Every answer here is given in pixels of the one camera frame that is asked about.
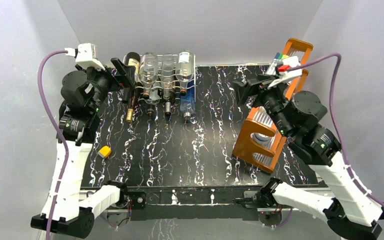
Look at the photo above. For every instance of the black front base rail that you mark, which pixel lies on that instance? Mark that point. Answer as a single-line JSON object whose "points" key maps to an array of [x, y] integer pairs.
{"points": [[196, 202]]}

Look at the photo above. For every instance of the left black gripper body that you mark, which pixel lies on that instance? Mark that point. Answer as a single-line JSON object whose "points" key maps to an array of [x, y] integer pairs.
{"points": [[119, 81]]}

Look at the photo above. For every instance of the yellow grey small block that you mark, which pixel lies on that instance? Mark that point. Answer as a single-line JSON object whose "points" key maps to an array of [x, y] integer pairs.
{"points": [[104, 152]]}

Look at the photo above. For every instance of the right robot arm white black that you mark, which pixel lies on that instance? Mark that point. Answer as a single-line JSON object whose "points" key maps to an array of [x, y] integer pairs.
{"points": [[349, 212]]}

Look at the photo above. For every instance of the orange wooden rack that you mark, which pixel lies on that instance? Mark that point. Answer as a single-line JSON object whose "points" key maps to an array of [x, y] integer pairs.
{"points": [[259, 143]]}

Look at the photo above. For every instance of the dark wine bottle gold cap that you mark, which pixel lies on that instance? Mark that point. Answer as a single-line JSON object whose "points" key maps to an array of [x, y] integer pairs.
{"points": [[132, 59]]}

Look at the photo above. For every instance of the white wire wine rack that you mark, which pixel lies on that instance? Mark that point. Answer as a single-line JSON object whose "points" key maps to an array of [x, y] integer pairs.
{"points": [[156, 91]]}

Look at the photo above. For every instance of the clear labelled glass bottle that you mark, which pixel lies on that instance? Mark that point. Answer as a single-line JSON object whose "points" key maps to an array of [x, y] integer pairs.
{"points": [[185, 69]]}

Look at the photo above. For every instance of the clear ribbed glass bottle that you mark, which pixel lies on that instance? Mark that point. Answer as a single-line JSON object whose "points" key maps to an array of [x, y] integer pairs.
{"points": [[167, 69]]}

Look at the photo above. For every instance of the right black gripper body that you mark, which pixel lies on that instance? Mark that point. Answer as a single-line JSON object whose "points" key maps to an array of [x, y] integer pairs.
{"points": [[251, 87]]}

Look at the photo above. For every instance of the blue square glass bottle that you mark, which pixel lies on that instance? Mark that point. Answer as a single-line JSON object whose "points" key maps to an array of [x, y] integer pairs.
{"points": [[187, 104]]}

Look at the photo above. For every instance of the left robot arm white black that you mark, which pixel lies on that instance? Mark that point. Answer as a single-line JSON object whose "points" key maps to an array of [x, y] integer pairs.
{"points": [[83, 90]]}

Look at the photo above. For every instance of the pack of coloured markers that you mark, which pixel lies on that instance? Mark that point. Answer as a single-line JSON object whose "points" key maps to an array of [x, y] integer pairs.
{"points": [[277, 61]]}

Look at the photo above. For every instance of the clear round glass bottle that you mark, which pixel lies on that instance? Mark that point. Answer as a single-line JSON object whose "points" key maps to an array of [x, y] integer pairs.
{"points": [[148, 72]]}

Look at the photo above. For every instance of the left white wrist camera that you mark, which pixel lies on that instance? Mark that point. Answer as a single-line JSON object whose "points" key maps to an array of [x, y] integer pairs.
{"points": [[85, 56]]}

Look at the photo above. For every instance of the brown lower rack bottle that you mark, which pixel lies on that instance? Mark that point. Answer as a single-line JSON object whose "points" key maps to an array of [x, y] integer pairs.
{"points": [[168, 100]]}

